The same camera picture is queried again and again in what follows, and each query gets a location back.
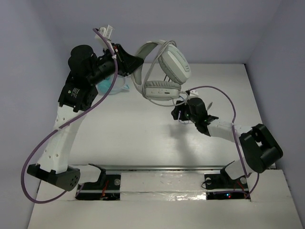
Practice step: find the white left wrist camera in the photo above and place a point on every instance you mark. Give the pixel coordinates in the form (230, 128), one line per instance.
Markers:
(105, 32)

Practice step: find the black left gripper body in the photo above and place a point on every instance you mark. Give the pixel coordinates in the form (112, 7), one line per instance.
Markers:
(120, 58)

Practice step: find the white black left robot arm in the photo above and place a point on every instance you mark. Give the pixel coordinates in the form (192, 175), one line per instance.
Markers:
(75, 100)

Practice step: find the aluminium rail at table front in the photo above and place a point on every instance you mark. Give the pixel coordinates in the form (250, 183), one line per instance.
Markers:
(159, 168)

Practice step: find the white over-ear headphones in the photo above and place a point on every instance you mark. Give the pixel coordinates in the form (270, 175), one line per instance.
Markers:
(173, 64)

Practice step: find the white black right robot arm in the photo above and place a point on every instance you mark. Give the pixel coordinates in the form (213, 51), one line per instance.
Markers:
(257, 146)

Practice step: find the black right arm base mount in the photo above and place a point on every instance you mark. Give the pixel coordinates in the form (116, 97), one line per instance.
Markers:
(221, 187)

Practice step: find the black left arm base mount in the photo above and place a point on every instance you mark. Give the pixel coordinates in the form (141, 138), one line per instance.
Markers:
(106, 188)

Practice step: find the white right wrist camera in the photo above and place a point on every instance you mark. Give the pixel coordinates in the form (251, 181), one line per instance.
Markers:
(192, 93)

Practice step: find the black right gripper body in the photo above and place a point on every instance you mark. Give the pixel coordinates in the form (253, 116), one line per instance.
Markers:
(186, 114)

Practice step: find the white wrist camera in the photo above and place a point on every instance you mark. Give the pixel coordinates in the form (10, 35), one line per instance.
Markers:
(192, 93)
(105, 32)

